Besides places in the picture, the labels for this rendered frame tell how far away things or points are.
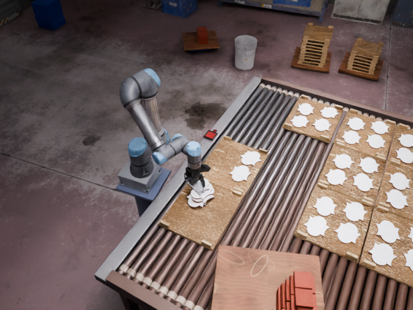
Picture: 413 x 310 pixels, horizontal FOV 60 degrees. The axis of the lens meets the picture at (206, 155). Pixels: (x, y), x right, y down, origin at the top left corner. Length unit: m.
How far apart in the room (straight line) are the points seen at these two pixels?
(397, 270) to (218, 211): 0.98
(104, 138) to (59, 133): 0.52
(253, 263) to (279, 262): 0.13
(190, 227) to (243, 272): 0.43
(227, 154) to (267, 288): 0.99
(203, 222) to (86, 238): 1.45
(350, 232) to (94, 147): 2.76
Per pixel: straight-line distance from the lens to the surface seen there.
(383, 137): 2.82
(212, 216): 2.10
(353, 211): 2.27
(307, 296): 1.54
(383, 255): 2.16
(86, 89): 4.87
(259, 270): 1.83
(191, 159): 1.92
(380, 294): 2.07
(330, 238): 2.12
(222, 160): 2.38
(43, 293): 3.15
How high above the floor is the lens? 2.66
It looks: 46 degrees down
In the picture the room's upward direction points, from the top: straight up
